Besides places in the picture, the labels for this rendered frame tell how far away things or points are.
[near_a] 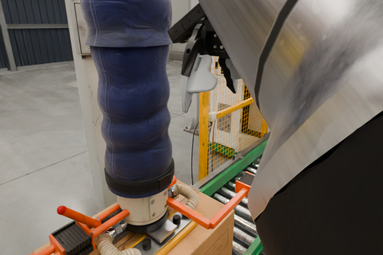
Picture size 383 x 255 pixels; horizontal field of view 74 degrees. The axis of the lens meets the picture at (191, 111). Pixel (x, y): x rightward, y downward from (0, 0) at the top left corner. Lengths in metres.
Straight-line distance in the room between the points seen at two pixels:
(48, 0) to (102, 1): 11.38
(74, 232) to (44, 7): 11.33
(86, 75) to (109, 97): 1.08
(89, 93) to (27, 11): 9.98
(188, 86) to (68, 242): 0.59
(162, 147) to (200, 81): 0.42
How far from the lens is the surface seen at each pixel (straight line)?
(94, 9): 0.68
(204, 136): 1.82
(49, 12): 11.95
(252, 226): 1.64
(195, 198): 1.01
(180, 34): 0.45
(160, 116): 0.72
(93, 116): 1.84
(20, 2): 11.67
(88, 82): 1.78
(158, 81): 0.69
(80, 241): 0.82
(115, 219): 0.87
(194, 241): 0.97
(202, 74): 0.38
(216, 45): 0.40
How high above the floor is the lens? 1.65
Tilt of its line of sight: 19 degrees down
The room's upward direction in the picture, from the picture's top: straight up
